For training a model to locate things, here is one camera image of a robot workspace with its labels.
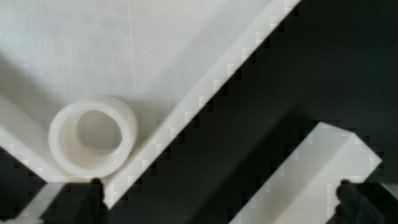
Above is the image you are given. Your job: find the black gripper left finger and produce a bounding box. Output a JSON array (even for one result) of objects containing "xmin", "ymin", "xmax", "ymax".
[{"xmin": 42, "ymin": 178, "xmax": 109, "ymax": 224}]

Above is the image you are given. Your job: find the white square table top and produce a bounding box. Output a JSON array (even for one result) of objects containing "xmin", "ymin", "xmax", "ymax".
[{"xmin": 0, "ymin": 0, "xmax": 301, "ymax": 204}]

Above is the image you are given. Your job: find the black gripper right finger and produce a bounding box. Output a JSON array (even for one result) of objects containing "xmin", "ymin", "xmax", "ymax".
[{"xmin": 328, "ymin": 180, "xmax": 398, "ymax": 224}]

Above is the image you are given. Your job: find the white U-shaped obstacle wall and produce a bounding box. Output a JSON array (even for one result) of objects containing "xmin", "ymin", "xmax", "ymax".
[{"xmin": 230, "ymin": 122, "xmax": 383, "ymax": 224}]

